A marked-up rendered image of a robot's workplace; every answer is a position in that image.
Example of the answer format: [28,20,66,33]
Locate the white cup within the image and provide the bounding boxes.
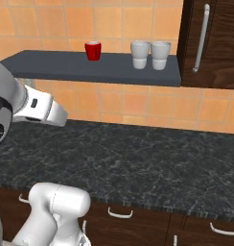
[129,40,151,70]
[150,40,172,71]

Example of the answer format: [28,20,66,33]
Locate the dark wood drawer front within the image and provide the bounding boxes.
[78,199,172,246]
[181,214,234,246]
[0,186,33,242]

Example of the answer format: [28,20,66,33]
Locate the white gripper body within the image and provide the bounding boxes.
[44,95,69,128]

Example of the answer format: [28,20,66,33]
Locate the dark wood cabinet door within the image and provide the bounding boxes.
[180,0,234,91]

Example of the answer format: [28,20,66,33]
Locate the long silver cabinet handle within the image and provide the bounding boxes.
[192,3,211,74]

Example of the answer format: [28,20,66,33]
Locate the white curved drawer handle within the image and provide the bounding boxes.
[18,193,31,205]
[106,207,134,220]
[209,221,234,237]

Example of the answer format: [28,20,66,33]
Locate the red cup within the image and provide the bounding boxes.
[83,40,103,62]

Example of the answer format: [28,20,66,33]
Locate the dark grey wall shelf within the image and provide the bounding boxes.
[0,49,182,87]

